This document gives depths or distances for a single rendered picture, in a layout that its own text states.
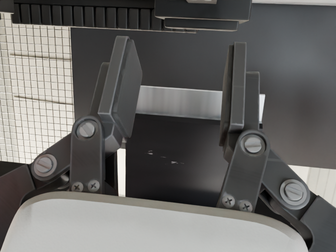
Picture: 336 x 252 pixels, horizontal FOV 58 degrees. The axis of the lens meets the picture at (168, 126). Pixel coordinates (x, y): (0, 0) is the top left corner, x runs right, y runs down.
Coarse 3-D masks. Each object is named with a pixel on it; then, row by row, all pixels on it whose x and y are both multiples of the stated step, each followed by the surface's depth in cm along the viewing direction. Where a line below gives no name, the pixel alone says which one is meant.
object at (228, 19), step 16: (160, 0) 38; (176, 0) 38; (192, 0) 35; (208, 0) 33; (224, 0) 37; (240, 0) 37; (160, 16) 39; (176, 16) 38; (192, 16) 38; (208, 16) 38; (224, 16) 37; (240, 16) 37
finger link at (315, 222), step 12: (312, 192) 11; (276, 204) 11; (312, 204) 11; (324, 204) 11; (288, 216) 11; (300, 216) 11; (312, 216) 11; (324, 216) 11; (300, 228) 11; (312, 228) 11; (324, 228) 11; (312, 240) 10; (324, 240) 10
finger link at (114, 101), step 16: (128, 48) 13; (112, 64) 13; (128, 64) 13; (112, 80) 12; (128, 80) 13; (96, 96) 13; (112, 96) 12; (128, 96) 14; (96, 112) 13; (112, 112) 12; (128, 112) 14; (112, 128) 12; (128, 128) 14; (64, 144) 12; (112, 144) 13; (48, 160) 12; (64, 160) 12; (48, 176) 12
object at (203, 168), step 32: (160, 96) 23; (192, 96) 22; (160, 128) 23; (192, 128) 22; (128, 160) 24; (160, 160) 23; (192, 160) 23; (224, 160) 23; (128, 192) 25; (160, 192) 24; (192, 192) 24
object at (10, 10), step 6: (0, 0) 48; (6, 0) 50; (12, 0) 51; (0, 6) 48; (6, 6) 50; (12, 6) 51; (0, 12) 50; (6, 12) 50; (12, 12) 52; (0, 18) 50
